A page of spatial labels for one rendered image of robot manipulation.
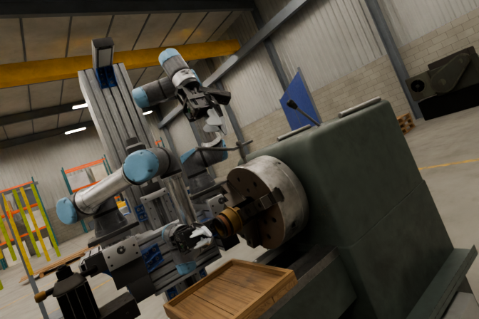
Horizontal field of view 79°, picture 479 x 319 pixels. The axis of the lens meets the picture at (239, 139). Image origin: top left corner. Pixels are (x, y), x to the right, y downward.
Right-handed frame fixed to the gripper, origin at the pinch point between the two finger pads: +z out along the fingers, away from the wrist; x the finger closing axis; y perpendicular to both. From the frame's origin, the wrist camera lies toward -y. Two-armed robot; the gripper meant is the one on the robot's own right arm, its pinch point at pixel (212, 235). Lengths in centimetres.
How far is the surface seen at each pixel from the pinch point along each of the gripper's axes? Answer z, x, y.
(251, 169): 4.3, 14.3, -19.8
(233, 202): -5.1, 5.1, -14.0
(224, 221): 0.1, 2.0, -5.6
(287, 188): 11.7, 4.5, -25.5
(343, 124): 18, 17, -56
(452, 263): 22, -52, -83
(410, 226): 18, -30, -70
